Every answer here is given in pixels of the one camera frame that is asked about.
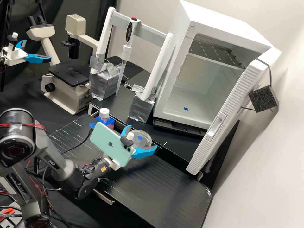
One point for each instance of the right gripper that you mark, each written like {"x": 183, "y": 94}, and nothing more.
{"x": 114, "y": 164}

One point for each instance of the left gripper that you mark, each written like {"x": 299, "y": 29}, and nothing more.
{"x": 14, "y": 57}

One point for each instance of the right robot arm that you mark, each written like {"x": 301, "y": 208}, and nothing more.
{"x": 54, "y": 161}

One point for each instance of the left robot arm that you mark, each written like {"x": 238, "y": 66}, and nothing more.
{"x": 2, "y": 61}

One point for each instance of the petri dish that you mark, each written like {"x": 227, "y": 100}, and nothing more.
{"x": 143, "y": 139}

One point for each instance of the incubator door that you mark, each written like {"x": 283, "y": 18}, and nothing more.
{"x": 228, "y": 114}

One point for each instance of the white incubator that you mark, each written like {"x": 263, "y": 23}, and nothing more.
{"x": 213, "y": 28}

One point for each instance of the left phone holder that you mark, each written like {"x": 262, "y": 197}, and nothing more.
{"x": 14, "y": 35}

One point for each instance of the blue bottle holder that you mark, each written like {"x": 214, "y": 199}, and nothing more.
{"x": 110, "y": 123}

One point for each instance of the small bottle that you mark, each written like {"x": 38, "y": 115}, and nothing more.
{"x": 104, "y": 114}

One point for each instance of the cream microscope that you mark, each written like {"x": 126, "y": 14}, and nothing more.
{"x": 66, "y": 88}

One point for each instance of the white pipette stand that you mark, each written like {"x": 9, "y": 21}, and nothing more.
{"x": 152, "y": 78}

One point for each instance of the pipette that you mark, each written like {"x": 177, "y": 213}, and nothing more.
{"x": 129, "y": 31}

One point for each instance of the right wrist camera phone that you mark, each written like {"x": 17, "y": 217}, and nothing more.
{"x": 109, "y": 142}

